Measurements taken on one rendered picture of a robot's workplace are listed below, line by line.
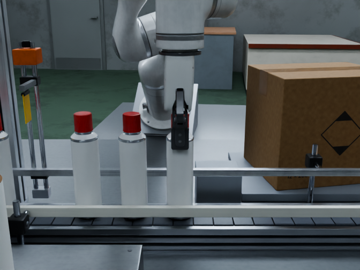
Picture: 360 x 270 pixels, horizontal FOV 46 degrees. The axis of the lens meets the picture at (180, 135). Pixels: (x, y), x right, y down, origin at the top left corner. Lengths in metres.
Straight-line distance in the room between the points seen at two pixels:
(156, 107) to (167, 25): 0.76
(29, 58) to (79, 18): 8.11
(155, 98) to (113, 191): 0.45
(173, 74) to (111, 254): 0.32
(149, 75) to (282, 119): 0.51
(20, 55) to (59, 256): 0.38
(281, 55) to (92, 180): 5.61
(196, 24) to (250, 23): 7.82
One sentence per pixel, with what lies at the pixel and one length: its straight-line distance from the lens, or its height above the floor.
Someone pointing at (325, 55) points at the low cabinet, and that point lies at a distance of 6.41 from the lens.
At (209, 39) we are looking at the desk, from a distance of 6.70.
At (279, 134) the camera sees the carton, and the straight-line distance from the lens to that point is 1.01.
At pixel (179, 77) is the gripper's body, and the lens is 0.72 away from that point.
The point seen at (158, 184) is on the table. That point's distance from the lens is 1.12.
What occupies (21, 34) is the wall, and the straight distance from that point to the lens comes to 9.52.
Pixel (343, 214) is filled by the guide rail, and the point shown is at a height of 0.90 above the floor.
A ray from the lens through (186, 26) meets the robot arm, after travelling 0.72.
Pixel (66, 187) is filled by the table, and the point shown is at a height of 0.83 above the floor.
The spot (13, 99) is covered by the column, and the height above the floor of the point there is 1.08.
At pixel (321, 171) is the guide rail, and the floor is 0.96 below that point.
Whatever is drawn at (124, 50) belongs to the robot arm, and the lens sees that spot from 1.24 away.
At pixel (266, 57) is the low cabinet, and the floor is 0.56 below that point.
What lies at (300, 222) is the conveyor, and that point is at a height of 0.88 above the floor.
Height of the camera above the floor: 1.28
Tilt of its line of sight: 17 degrees down
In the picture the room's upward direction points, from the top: straight up
